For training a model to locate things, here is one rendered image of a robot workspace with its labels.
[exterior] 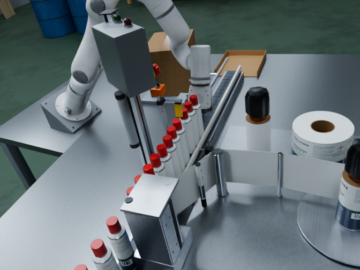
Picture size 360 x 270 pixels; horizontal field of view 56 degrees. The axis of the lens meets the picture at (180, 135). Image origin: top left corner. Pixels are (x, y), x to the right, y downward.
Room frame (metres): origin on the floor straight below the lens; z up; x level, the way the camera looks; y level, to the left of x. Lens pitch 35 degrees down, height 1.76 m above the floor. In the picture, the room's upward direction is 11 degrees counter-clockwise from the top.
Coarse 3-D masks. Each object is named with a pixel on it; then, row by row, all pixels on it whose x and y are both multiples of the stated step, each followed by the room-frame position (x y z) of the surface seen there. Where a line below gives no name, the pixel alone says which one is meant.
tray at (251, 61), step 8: (224, 56) 2.08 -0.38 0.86; (232, 56) 2.11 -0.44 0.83; (240, 56) 2.08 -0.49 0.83; (248, 56) 2.06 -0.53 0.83; (256, 56) 2.04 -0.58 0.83; (264, 56) 1.96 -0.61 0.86; (232, 64) 1.98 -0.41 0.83; (240, 64) 1.96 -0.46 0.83; (248, 64) 1.94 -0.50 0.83; (256, 64) 1.92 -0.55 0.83; (216, 72) 1.90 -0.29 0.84; (248, 72) 1.83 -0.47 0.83; (256, 72) 1.81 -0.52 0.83
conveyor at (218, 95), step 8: (232, 72) 1.78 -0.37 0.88; (240, 72) 1.76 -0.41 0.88; (224, 80) 1.70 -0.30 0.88; (224, 88) 1.61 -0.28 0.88; (232, 88) 1.59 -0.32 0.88; (216, 96) 1.54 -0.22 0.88; (216, 104) 1.46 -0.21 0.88; (224, 104) 1.45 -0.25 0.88; (208, 112) 1.40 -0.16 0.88; (208, 120) 1.33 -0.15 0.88; (216, 120) 1.32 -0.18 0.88; (208, 136) 1.21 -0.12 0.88; (200, 152) 1.11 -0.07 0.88; (136, 248) 0.69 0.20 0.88
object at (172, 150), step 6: (162, 138) 0.96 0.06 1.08; (168, 138) 0.96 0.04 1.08; (168, 144) 0.95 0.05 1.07; (174, 144) 0.97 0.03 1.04; (168, 150) 0.94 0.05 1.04; (174, 150) 0.94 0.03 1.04; (174, 156) 0.94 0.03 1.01; (174, 162) 0.94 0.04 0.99; (174, 168) 0.94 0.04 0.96; (180, 168) 0.95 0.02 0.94
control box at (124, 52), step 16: (96, 32) 1.02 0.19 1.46; (112, 32) 0.96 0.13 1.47; (128, 32) 0.93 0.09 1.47; (144, 32) 0.96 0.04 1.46; (112, 48) 0.93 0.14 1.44; (128, 48) 0.93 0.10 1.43; (144, 48) 0.95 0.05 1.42; (112, 64) 0.97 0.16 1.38; (128, 64) 0.92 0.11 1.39; (144, 64) 0.94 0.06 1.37; (112, 80) 1.01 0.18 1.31; (128, 80) 0.91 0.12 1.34; (144, 80) 0.94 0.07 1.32; (128, 96) 0.92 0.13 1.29
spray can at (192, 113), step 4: (184, 104) 1.16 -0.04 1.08; (188, 104) 1.16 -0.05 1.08; (188, 108) 1.16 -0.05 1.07; (192, 108) 1.16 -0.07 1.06; (188, 112) 1.16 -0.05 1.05; (192, 112) 1.16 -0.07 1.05; (192, 116) 1.15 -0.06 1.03; (196, 116) 1.17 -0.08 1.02; (192, 120) 1.15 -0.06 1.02; (196, 120) 1.16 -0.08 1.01; (192, 124) 1.15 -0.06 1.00; (196, 124) 1.15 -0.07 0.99; (196, 128) 1.15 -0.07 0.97; (196, 132) 1.15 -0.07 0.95; (196, 136) 1.15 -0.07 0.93; (196, 140) 1.15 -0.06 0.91; (196, 144) 1.15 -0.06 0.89
